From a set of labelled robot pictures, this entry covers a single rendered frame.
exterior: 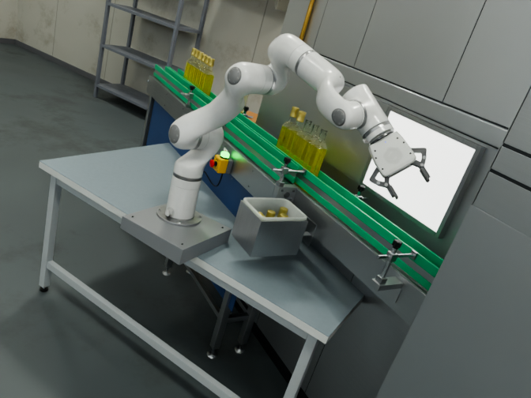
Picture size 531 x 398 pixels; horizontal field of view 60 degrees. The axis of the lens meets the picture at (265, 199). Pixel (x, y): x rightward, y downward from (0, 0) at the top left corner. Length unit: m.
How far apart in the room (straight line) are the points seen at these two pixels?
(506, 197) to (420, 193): 0.61
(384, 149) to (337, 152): 0.79
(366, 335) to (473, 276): 0.88
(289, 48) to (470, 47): 0.62
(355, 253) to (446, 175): 0.42
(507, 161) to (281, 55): 0.73
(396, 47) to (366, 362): 1.27
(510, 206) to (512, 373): 0.37
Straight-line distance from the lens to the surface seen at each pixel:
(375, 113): 1.31
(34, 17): 8.75
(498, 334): 1.22
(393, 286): 1.54
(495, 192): 1.19
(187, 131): 1.77
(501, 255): 1.19
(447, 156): 1.70
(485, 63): 1.71
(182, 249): 1.75
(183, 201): 1.91
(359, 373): 2.09
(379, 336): 1.97
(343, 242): 1.75
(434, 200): 1.72
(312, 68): 1.42
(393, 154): 1.29
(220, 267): 1.83
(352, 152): 1.99
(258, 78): 1.57
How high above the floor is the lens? 1.70
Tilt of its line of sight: 22 degrees down
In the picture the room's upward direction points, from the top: 17 degrees clockwise
